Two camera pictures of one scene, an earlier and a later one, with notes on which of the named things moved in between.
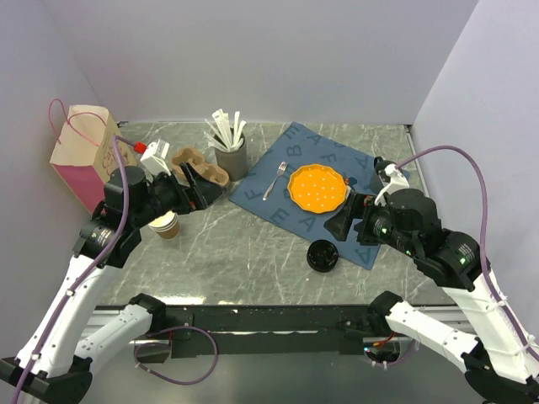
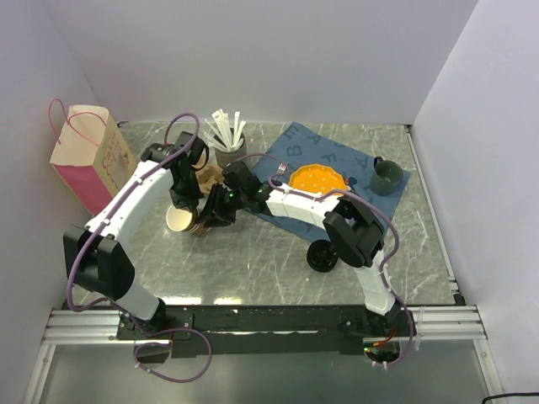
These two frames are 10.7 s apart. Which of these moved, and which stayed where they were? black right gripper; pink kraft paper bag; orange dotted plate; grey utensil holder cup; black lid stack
Moved: black right gripper
Stayed: black lid stack; grey utensil holder cup; orange dotted plate; pink kraft paper bag
